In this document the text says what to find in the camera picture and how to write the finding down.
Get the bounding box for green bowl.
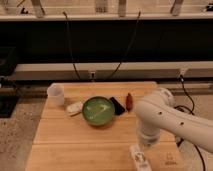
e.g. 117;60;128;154
82;96;115;126

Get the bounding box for black smartphone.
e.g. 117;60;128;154
110;97;125;115

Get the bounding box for black hanging cable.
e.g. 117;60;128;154
62;11;82;81
107;10;142;81

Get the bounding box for right black hanging cable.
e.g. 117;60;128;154
107;10;142;81

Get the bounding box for small clear bottle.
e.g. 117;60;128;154
130;144;150;171

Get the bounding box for red-brown toy figure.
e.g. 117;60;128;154
126;93;133;111

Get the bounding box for white wall outlet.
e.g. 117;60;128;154
89;70;96;81

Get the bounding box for translucent plastic cup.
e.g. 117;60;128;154
47;84;65;106

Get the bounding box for black box at left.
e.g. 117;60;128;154
0;47;19;118

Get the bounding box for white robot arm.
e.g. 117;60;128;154
133;88;213;153

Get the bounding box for left black hanging cable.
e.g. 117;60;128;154
62;11;82;81

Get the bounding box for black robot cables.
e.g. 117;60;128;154
173;74;208;171

